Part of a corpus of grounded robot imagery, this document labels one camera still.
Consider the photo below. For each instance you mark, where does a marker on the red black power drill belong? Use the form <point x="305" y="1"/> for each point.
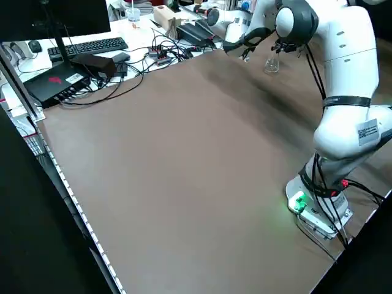
<point x="200" y="10"/>

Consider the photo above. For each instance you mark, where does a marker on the clear plastic cup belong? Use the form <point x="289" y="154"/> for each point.
<point x="132" y="13"/>

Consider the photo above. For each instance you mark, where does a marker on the clear glass conical flask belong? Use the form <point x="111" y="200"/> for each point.
<point x="272" y="65"/>

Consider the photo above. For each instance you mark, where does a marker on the dark rectangular box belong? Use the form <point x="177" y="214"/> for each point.
<point x="98" y="65"/>

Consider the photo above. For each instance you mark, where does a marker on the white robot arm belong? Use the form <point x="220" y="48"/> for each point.
<point x="349" y="61"/>

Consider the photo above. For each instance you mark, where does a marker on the black computer monitor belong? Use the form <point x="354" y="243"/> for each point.
<point x="61" y="18"/>

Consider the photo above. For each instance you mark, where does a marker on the black computer box red logo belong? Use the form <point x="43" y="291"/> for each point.
<point x="52" y="82"/>

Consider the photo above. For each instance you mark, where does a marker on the grey usb hub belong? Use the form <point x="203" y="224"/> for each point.
<point x="159" y="55"/>

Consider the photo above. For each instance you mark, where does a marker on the aluminium frame post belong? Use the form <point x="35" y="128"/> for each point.
<point x="231" y="6"/>
<point x="18" y="82"/>

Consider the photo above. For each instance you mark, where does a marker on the black power adapter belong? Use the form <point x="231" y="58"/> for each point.
<point x="122" y="56"/>
<point x="122" y="70"/>

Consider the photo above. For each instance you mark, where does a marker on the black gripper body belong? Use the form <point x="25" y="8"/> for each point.
<point x="291" y="48"/>

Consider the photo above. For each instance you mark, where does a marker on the black keyboard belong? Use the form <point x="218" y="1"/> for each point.
<point x="88" y="46"/>

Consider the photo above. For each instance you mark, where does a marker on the black computer mouse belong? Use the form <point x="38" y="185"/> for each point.
<point x="35" y="46"/>

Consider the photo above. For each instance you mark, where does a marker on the beige wooden box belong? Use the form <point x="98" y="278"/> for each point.
<point x="163" y="15"/>

